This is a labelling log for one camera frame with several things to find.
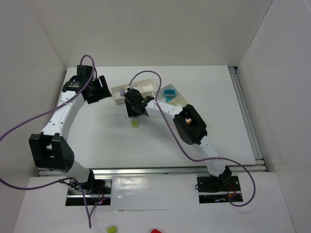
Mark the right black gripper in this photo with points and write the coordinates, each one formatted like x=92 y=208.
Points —
x=136 y=107

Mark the aluminium side rail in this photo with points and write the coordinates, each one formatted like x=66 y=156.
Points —
x=260 y=163

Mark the right white divided tray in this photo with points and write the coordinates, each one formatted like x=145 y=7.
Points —
x=178 y=101

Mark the red object at edge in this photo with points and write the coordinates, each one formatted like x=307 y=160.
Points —
x=155 y=231

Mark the green lego outside workspace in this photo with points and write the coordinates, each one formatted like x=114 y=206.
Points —
x=112 y=229

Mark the aluminium front rail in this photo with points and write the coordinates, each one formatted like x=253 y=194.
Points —
x=159 y=170

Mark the yellow-green base lego brick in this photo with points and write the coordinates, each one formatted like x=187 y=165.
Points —
x=135 y=124

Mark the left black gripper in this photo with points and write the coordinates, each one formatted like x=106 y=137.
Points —
x=97 y=88

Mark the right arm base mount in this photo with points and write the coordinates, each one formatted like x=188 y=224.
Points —
x=212 y=189

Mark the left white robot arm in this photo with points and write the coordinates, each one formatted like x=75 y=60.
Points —
x=50 y=149

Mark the teal square lego brick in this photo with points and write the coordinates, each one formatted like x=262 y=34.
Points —
x=169 y=93

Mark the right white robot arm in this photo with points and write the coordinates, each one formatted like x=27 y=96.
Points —
x=189 y=125

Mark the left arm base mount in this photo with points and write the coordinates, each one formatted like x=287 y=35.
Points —
x=100 y=194

